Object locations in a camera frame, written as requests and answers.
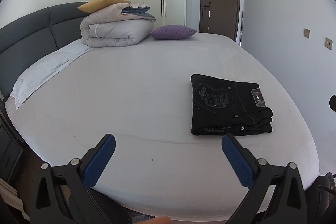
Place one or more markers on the folded blue grey cloth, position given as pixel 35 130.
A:
pixel 139 10

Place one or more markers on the white bed mattress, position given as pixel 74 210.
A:
pixel 142 95

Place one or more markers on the white pillow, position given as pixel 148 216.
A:
pixel 44 69

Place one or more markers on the purple cushion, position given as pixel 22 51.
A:
pixel 172 32

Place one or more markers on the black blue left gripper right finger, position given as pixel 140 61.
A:
pixel 275 193

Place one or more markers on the beige wall socket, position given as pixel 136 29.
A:
pixel 329 43
pixel 306 33

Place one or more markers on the dark bedside cabinet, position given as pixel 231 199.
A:
pixel 10 154

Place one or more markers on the dark grey padded headboard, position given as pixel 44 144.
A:
pixel 31 37

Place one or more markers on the folded grey beige duvet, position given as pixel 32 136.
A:
pixel 108 27

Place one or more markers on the mustard yellow cushion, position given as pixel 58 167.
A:
pixel 95 5

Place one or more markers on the black denim pants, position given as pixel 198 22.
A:
pixel 228 107

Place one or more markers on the beige wall socket far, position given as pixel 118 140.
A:
pixel 306 33

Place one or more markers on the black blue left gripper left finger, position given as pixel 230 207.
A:
pixel 65 194

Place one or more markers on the beige wall socket near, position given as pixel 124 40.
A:
pixel 329 43

